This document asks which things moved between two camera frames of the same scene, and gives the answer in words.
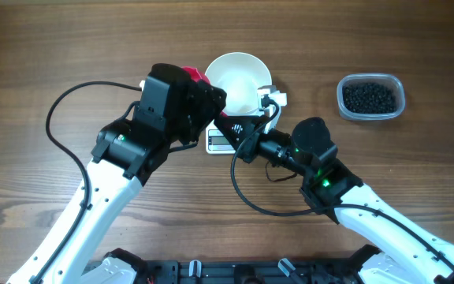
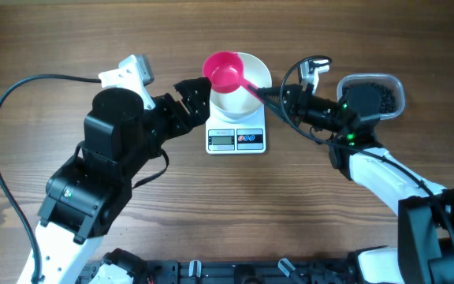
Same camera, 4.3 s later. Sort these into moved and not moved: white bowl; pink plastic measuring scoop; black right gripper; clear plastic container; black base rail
Moved: pink plastic measuring scoop; black right gripper
Not moved: clear plastic container; black base rail; white bowl
